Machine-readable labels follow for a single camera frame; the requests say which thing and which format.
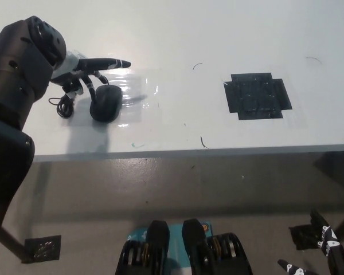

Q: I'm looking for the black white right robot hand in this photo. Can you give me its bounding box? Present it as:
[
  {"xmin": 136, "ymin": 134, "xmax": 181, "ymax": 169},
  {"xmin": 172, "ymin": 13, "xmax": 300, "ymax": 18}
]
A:
[{"xmin": 277, "ymin": 209, "xmax": 344, "ymax": 275}]

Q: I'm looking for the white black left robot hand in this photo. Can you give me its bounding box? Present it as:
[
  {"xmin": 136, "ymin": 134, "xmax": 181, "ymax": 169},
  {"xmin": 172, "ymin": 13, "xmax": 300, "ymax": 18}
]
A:
[{"xmin": 50, "ymin": 50, "xmax": 132, "ymax": 101}]

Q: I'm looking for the black computer mouse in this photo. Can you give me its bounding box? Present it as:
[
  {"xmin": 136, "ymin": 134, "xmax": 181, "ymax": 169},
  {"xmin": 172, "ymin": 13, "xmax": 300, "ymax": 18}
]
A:
[{"xmin": 89, "ymin": 85, "xmax": 123, "ymax": 123}]

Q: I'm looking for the black teal robot body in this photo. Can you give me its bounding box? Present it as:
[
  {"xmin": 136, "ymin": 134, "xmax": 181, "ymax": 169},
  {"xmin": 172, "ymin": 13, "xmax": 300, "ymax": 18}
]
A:
[{"xmin": 114, "ymin": 219, "xmax": 253, "ymax": 275}]

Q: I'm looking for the clear tape sheet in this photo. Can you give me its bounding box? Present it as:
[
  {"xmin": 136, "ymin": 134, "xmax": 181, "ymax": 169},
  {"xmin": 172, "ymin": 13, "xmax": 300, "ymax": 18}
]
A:
[{"xmin": 71, "ymin": 73, "xmax": 146, "ymax": 125}]

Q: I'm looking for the black mouse cable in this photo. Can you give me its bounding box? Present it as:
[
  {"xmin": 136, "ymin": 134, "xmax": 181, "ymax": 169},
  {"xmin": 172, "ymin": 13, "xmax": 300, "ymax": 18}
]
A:
[{"xmin": 48, "ymin": 93, "xmax": 76, "ymax": 119}]

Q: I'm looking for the dark table frame bracket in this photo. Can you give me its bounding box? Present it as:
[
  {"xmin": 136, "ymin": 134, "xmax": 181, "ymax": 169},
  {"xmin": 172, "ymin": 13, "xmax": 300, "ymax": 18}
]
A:
[{"xmin": 313, "ymin": 151, "xmax": 344, "ymax": 184}]

